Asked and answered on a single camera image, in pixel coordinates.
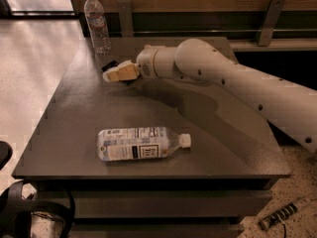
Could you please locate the dark blue rxbar wrapper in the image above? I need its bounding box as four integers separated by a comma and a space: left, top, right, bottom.
102, 60, 118, 73

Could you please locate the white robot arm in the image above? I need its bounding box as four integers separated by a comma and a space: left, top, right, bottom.
103, 39, 317, 153

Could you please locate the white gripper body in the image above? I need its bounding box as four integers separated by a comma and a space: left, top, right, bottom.
136, 45, 165, 78

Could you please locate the power strip on floor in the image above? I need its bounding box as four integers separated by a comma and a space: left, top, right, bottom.
259, 197, 311, 231

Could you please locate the lying clear labelled water bottle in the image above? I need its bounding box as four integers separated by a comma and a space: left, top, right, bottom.
97, 127, 191, 162

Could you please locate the upright clear water bottle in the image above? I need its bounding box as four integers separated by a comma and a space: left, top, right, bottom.
84, 0, 111, 55

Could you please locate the left metal wall bracket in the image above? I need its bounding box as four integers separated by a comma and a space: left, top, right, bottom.
117, 0, 134, 37

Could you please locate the grey table with shelves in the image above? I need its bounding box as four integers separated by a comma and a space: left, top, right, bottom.
13, 41, 290, 238

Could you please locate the black chair base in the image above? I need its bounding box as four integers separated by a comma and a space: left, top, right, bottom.
0, 141, 76, 238

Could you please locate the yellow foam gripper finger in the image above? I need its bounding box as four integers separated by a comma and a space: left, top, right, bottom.
102, 63, 140, 82
115, 59, 134, 68

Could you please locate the right metal wall bracket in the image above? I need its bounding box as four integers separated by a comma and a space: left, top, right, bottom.
256, 0, 285, 47

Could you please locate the metal wall bracket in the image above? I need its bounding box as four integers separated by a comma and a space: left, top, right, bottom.
117, 0, 134, 37
256, 0, 285, 47

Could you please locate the black cable on floor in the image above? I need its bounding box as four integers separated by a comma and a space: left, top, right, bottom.
276, 211, 287, 238

